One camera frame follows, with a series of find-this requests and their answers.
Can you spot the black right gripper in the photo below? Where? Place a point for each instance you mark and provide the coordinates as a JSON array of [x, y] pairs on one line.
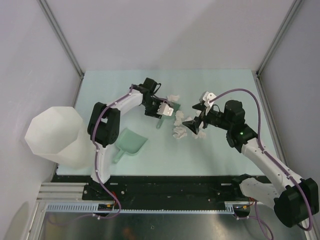
[[194, 125]]

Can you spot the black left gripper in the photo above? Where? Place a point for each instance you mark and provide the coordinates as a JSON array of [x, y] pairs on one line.
[[154, 113]]

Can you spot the green hand brush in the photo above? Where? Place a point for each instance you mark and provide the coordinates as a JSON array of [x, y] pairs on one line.
[[175, 108]]

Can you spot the green plastic dustpan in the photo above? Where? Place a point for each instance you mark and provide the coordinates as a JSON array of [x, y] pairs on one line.
[[129, 143]]

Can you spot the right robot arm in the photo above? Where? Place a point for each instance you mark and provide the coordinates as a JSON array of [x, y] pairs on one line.
[[292, 197]]

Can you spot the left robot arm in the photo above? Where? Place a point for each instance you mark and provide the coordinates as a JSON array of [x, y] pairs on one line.
[[105, 119]]

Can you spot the crumpled white paper scrap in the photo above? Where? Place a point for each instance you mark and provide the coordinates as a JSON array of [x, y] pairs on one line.
[[179, 117], [173, 98], [188, 119], [179, 132], [201, 135]]

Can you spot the white plastic bin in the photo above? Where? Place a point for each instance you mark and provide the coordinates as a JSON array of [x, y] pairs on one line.
[[59, 134]]

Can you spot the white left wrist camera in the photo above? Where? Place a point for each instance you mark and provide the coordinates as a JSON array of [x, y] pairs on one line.
[[165, 110]]

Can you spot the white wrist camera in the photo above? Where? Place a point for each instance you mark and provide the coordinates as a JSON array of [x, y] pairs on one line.
[[165, 110], [208, 98]]

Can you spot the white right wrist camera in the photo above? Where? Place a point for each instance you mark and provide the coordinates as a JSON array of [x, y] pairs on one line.
[[208, 98]]

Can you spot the grey slotted cable duct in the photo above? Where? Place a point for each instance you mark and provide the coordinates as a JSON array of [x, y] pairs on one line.
[[86, 208]]

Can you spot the aluminium frame rail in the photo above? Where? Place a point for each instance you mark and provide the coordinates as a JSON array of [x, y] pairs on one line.
[[59, 191]]

